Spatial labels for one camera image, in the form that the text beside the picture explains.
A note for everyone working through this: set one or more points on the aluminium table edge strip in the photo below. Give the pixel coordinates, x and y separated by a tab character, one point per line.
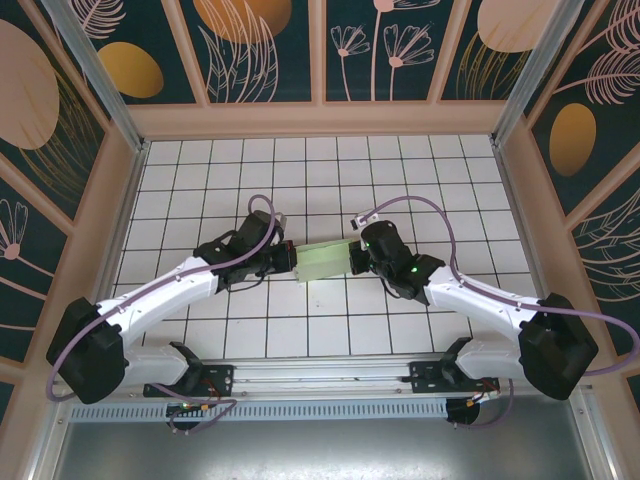
530	250
112	225

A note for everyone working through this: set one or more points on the wall panel with leaf outlines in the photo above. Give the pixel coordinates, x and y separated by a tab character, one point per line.
615	270

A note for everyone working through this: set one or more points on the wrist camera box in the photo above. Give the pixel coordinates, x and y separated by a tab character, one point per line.
361	220
280	221

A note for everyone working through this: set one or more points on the wall panel with single flower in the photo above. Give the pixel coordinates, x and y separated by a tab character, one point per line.
20	260

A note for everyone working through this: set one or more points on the wall panel with orange circle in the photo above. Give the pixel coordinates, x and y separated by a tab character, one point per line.
240	30

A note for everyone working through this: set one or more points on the aluminium corner post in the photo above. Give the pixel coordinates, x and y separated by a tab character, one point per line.
530	75
100	85

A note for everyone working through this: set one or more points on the wall panel with pink flowers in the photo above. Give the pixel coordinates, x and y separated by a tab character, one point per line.
380	75

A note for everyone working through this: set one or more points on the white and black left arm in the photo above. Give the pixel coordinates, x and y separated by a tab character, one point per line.
160	295

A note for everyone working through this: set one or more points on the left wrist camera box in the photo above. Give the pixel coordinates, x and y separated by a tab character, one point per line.
280	221

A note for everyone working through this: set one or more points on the light green cloth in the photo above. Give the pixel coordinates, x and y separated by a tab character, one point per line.
325	260

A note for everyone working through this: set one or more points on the aluminium mounting rail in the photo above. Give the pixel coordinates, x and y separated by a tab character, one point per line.
320	372

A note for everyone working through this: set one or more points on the small circuit board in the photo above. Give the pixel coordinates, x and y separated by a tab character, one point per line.
192	407

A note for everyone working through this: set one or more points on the wall panel with pale circle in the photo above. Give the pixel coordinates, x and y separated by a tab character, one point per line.
500	30

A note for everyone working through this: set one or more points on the wall panel with pink disc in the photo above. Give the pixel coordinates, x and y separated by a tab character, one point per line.
25	100

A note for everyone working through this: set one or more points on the wall panel with orange oval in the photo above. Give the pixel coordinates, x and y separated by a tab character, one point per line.
130	70

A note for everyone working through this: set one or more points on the wall panel with amber oval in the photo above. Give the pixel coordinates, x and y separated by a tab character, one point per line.
575	135

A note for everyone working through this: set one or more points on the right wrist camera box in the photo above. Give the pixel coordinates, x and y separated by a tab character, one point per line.
361	220

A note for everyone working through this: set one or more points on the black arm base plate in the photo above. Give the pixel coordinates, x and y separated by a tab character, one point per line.
220	380
425	377

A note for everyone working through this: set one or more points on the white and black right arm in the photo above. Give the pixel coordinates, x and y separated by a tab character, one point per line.
480	300

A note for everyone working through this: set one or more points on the grey metal sheet panel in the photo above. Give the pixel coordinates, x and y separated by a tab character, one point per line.
320	450

